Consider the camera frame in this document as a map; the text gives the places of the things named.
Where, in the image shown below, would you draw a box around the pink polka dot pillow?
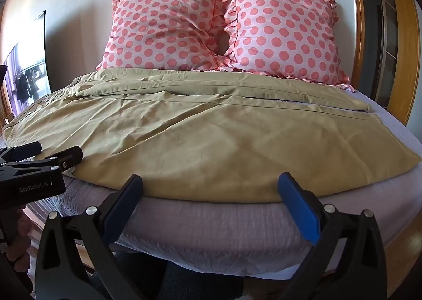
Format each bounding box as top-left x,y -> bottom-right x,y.
216,0 -> 357,94
95,0 -> 221,72

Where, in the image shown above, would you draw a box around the wooden door frame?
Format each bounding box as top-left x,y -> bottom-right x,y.
291,0 -> 422,126

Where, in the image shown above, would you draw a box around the person's left hand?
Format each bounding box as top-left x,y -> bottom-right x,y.
7,205 -> 32,272

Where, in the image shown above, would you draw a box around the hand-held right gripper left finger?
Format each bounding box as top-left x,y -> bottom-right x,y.
36,174 -> 144,300

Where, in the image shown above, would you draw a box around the lavender bed sheet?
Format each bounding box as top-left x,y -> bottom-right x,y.
20,83 -> 422,277

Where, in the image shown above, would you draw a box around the khaki pants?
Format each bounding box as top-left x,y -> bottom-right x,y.
3,67 -> 413,204

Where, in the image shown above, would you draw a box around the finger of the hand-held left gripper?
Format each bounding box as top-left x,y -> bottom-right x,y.
0,146 -> 84,178
0,141 -> 42,164

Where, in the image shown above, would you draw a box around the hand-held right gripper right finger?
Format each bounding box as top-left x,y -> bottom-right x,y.
277,172 -> 387,300

